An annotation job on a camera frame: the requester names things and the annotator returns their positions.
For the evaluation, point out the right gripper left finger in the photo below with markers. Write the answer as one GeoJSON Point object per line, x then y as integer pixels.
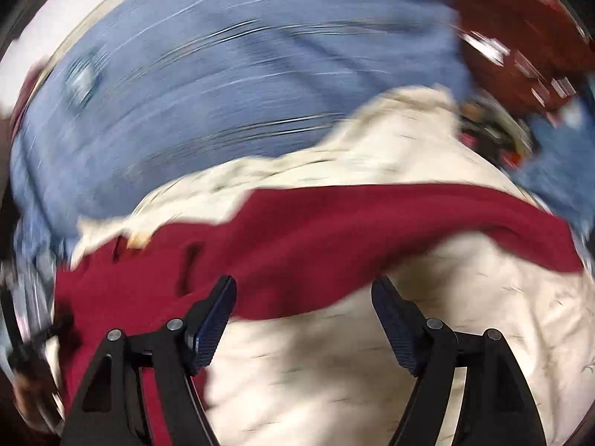
{"type": "Point", "coordinates": [110, 407]}

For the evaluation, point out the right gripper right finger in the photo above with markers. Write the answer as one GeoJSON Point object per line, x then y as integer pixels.
{"type": "Point", "coordinates": [497, 406]}

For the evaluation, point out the dark red shirt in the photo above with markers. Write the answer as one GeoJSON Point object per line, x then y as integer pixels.
{"type": "Point", "coordinates": [291, 252]}

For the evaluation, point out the light blue cloth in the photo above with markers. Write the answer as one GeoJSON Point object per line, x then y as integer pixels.
{"type": "Point", "coordinates": [561, 172]}

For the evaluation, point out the blue plaid quilt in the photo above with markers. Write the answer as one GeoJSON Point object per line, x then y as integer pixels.
{"type": "Point", "coordinates": [161, 88]}

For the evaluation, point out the dark red plastic bag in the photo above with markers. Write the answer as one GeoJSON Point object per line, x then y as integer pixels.
{"type": "Point", "coordinates": [528, 54]}

